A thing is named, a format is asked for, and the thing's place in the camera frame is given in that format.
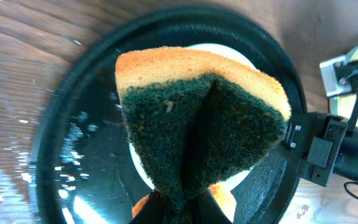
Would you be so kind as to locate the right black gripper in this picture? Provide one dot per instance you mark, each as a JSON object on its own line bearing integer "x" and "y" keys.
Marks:
{"x": 312, "y": 140}

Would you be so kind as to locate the light blue plate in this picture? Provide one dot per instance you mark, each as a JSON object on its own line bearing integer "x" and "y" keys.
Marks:
{"x": 221, "y": 191}

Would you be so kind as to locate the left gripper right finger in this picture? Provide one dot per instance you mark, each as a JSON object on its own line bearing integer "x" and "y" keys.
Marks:
{"x": 207, "y": 210}

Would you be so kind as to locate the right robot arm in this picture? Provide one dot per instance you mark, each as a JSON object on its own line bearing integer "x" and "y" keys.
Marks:
{"x": 346, "y": 164}

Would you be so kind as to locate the orange green scrub sponge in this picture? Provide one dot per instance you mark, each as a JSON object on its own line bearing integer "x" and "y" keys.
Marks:
{"x": 197, "y": 118}

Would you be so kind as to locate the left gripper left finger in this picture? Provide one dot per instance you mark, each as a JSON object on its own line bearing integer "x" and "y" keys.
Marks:
{"x": 153, "y": 210}

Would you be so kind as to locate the round black serving tray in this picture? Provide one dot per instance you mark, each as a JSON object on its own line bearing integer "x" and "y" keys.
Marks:
{"x": 81, "y": 166}

